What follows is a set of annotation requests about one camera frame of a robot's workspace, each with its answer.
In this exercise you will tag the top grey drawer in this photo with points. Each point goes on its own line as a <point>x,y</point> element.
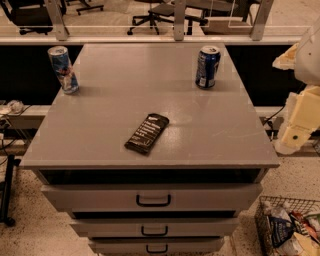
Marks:
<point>152,197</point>

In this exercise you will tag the black office chair centre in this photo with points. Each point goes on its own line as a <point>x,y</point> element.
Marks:
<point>169,11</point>

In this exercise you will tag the black stand with wheel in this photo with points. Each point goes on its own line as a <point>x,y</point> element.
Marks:
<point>5,189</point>

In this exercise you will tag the bottom grey drawer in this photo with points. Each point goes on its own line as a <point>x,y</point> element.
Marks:
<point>156,245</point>

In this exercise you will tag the black snack bar packet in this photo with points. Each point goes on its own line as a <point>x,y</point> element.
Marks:
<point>146,135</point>

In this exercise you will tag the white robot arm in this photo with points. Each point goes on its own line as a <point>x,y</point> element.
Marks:
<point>302,110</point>

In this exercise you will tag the dark blue pepsi can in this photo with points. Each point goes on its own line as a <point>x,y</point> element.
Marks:
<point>208,63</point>

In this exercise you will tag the black office chair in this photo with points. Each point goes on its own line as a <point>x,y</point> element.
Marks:
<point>28,15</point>
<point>169,11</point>

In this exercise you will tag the grey drawer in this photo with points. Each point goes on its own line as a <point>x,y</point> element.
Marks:
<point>156,245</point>
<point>155,227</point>
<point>152,197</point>

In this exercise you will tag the light blue energy drink can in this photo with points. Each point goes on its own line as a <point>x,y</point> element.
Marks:
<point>61,64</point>

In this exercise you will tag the wire mesh basket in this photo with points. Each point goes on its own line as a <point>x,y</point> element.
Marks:
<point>264,230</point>

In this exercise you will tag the grey drawer cabinet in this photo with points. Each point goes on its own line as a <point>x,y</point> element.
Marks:
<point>142,159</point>

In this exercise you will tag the dark blue snack bag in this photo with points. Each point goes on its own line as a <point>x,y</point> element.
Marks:
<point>281,230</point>

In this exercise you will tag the black office chair left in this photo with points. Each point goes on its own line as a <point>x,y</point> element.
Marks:
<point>28,15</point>

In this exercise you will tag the middle grey drawer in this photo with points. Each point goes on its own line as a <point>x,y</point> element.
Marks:
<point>155,227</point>

